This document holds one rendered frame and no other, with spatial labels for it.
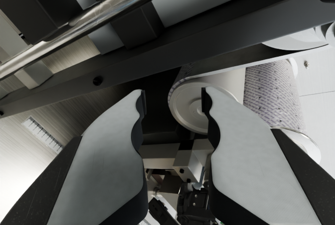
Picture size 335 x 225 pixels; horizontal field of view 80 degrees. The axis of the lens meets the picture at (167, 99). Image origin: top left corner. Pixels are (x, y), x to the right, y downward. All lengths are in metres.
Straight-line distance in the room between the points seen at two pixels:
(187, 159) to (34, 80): 0.25
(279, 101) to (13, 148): 0.46
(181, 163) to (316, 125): 0.57
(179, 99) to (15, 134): 0.28
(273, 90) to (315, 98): 0.34
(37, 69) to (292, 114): 0.38
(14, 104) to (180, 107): 0.23
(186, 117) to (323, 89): 0.47
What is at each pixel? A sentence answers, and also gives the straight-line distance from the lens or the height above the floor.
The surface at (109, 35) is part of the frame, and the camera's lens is 0.19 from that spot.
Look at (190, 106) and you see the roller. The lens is 0.34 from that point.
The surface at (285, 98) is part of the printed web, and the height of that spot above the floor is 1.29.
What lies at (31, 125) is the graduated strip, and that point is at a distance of 0.44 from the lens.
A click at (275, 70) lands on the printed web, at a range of 0.50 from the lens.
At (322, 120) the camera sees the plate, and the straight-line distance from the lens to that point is 0.82.
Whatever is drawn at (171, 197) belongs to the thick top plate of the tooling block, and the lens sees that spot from 0.58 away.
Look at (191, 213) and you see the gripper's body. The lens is 0.42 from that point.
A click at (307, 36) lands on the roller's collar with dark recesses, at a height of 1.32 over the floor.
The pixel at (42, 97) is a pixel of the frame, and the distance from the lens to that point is 0.25.
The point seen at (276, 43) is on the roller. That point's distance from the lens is 0.28.
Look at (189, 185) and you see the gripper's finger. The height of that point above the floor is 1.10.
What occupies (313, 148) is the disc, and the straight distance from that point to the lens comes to 0.39.
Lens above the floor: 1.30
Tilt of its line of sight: 32 degrees down
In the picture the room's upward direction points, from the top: 79 degrees clockwise
